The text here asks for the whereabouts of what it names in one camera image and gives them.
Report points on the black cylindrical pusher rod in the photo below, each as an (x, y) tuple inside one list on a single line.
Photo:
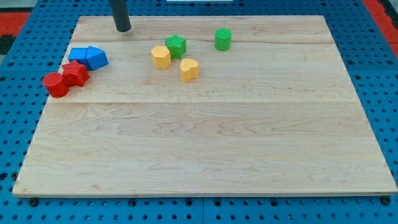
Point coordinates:
[(120, 15)]

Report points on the yellow hexagon block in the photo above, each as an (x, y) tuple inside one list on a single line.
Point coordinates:
[(161, 57)]

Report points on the blue pentagon block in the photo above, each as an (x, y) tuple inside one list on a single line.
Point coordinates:
[(96, 58)]

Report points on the blue cube block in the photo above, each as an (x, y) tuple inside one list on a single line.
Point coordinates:
[(79, 54)]

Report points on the green star block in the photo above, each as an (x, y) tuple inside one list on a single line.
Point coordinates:
[(176, 45)]

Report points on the red star block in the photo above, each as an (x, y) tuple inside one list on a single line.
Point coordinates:
[(75, 73)]

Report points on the yellow heart block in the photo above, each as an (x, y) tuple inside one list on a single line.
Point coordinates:
[(189, 69)]

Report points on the red cylinder block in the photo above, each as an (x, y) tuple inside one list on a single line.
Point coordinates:
[(55, 84)]

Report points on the green cylinder block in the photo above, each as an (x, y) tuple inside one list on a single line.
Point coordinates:
[(223, 38)]

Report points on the light wooden board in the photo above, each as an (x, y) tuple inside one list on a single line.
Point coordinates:
[(276, 115)]

